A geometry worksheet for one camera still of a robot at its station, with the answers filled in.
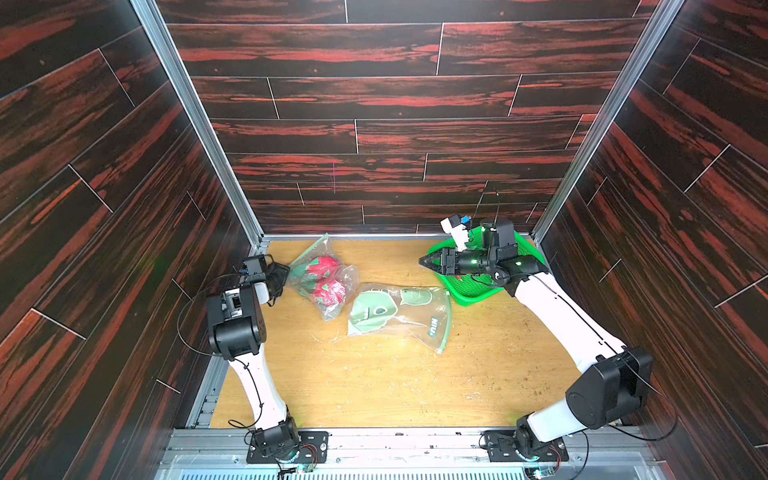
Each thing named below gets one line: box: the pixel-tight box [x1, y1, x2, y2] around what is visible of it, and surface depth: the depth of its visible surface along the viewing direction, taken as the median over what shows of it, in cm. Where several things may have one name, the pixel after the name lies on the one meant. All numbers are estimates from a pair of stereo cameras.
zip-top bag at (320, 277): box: [288, 233, 360, 321], surface depth 98 cm
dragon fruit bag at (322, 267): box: [306, 254, 340, 280], surface depth 103 cm
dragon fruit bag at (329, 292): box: [312, 278, 347, 307], surface depth 93 cm
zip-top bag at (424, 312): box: [347, 284, 453, 354], surface depth 91 cm
